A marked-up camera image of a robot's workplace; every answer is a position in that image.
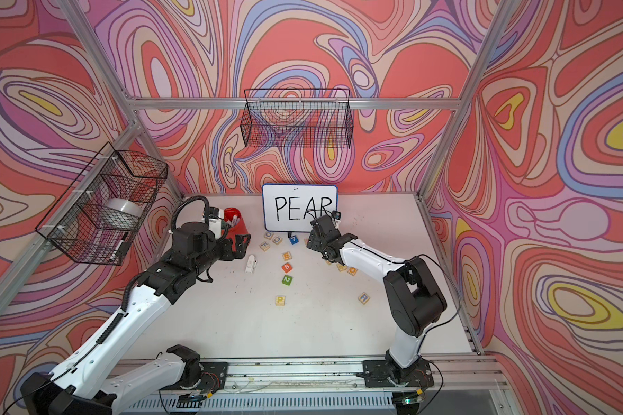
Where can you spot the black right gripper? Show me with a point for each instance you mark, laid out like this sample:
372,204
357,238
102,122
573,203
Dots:
313,242

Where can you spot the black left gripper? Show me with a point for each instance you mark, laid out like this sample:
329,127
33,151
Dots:
240,248

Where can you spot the wooden block blue R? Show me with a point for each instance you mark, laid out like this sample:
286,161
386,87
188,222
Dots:
364,298

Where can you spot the wooden block green P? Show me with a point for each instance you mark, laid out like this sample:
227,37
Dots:
280,300

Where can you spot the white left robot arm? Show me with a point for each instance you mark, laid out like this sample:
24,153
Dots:
201,235

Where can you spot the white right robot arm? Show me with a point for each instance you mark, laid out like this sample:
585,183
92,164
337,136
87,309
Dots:
416,302

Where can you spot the orange block letter B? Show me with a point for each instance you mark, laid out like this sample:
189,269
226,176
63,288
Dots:
286,267

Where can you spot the blue framed whiteboard PEAR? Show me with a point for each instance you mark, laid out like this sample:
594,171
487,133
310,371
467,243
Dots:
292,207

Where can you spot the red plastic marker cup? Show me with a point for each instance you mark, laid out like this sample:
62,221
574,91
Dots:
236,222

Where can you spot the white whiteboard eraser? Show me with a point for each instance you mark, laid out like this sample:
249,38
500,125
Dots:
251,264

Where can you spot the green block number 2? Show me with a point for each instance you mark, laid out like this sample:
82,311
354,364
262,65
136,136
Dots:
287,280

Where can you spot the white tape roll in basket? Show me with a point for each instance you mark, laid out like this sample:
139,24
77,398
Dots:
121,214

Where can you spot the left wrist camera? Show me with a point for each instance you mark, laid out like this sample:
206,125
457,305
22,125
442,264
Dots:
215,217

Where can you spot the black wire basket back wall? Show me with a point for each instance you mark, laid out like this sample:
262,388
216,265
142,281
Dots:
319,118

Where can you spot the black wire basket wall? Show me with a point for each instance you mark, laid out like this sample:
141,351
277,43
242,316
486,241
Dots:
319,118
78,231

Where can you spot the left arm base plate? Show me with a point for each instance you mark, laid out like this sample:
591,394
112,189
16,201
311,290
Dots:
209,376

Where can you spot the black wire basket left wall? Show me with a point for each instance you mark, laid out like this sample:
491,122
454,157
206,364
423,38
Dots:
78,231

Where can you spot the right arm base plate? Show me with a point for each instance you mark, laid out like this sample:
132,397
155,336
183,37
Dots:
383,373

